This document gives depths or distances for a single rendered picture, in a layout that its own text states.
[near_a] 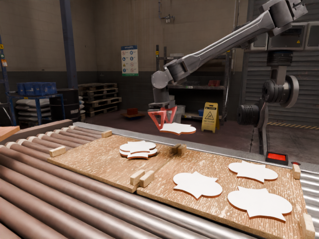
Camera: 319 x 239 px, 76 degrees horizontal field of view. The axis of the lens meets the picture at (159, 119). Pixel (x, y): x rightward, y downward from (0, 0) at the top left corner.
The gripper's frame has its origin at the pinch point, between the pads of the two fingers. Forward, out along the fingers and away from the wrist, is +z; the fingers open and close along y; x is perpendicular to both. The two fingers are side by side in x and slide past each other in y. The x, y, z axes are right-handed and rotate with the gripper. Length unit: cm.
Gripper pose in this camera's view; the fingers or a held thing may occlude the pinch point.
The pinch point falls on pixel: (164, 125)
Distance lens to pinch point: 78.4
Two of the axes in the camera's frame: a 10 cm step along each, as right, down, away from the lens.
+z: 1.2, 9.8, 1.7
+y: 4.7, -2.1, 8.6
